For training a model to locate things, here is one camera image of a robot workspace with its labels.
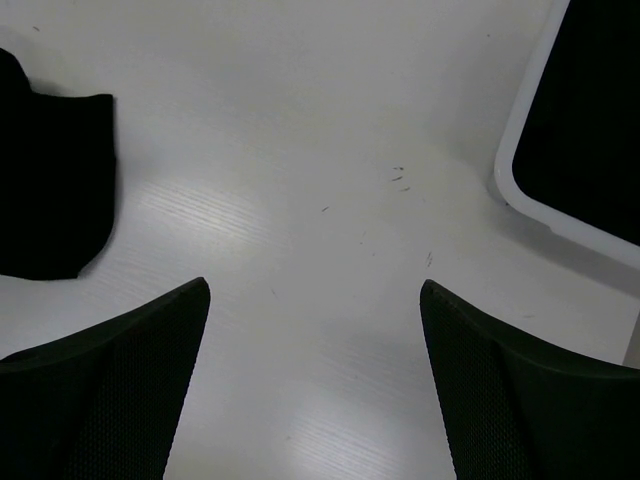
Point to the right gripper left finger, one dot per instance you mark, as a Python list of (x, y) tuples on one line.
[(105, 402)]

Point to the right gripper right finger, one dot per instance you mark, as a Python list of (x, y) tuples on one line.
[(518, 407)]

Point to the black skirt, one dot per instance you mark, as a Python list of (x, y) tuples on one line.
[(58, 178), (579, 150)]

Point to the black skirt in basket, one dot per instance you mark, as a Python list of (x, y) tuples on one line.
[(579, 150)]

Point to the white plastic basket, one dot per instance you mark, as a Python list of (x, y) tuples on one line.
[(558, 222)]

